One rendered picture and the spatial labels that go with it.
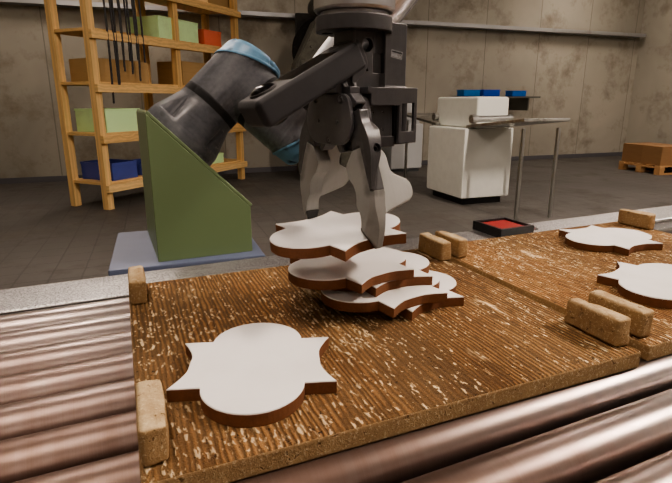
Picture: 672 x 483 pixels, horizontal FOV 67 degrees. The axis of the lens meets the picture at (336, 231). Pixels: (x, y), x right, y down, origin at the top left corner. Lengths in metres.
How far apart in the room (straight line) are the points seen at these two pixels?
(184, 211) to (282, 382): 0.59
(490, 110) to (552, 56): 5.42
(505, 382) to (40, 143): 8.28
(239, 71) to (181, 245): 0.34
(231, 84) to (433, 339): 0.66
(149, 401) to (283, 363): 0.11
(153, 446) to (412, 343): 0.24
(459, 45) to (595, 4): 3.13
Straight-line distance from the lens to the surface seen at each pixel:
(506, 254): 0.76
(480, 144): 5.89
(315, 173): 0.52
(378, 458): 0.37
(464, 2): 10.07
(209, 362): 0.42
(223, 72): 0.99
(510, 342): 0.49
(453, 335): 0.49
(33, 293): 0.74
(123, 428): 0.42
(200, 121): 0.97
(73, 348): 0.56
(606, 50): 12.14
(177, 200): 0.93
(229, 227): 0.95
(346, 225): 0.51
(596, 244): 0.82
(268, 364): 0.41
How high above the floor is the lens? 1.15
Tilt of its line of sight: 14 degrees down
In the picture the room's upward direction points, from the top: straight up
